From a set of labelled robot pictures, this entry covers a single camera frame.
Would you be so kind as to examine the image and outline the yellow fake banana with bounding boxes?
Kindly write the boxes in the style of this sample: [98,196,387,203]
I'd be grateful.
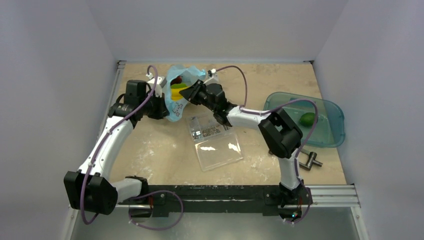
[171,87,188,102]

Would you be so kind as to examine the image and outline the light blue plastic bag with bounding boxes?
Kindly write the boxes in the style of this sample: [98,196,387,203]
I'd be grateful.
[163,65,206,122]

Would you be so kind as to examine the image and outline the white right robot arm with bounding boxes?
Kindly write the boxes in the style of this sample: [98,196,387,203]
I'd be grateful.
[179,80,312,205]

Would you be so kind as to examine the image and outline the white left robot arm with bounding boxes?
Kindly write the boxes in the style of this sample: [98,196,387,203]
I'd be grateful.
[63,77,169,215]

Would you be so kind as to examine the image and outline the green fake fruit in bag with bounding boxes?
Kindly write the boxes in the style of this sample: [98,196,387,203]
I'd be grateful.
[170,83,188,89]

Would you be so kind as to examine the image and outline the red fake fruit in bag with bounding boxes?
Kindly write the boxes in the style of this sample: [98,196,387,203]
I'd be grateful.
[171,76,183,85]

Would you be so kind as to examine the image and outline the green fake lime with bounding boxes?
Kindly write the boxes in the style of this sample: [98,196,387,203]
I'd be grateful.
[299,112,316,128]

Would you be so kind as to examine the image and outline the clear plastic screw box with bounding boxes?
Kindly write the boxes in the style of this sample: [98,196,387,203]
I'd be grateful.
[186,113,244,172]

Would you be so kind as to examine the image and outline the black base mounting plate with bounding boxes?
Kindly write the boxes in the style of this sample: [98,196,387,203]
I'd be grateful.
[122,185,313,219]

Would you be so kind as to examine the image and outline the dark metal crank tool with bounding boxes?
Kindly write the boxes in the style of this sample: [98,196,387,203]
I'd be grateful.
[299,148,323,171]

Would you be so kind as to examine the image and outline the teal plastic tray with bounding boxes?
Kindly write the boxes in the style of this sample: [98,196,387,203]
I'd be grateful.
[263,91,346,148]

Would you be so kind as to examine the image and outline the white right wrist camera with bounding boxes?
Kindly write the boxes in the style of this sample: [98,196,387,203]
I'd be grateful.
[203,68,220,85]

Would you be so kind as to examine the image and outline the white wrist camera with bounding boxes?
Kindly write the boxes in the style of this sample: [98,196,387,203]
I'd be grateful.
[203,68,220,85]
[146,73,167,98]

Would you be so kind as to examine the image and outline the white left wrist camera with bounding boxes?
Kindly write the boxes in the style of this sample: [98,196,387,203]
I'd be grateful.
[146,73,167,98]

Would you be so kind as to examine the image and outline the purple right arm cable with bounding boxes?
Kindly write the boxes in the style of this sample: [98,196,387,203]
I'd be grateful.
[207,65,319,225]

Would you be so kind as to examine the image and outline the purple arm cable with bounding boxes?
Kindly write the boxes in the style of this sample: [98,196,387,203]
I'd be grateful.
[79,64,184,232]
[207,65,319,225]

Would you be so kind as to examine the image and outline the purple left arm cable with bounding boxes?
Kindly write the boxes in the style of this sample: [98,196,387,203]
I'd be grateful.
[79,64,184,232]

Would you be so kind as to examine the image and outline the aluminium frame rail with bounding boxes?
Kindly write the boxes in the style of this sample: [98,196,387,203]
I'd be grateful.
[68,184,361,209]

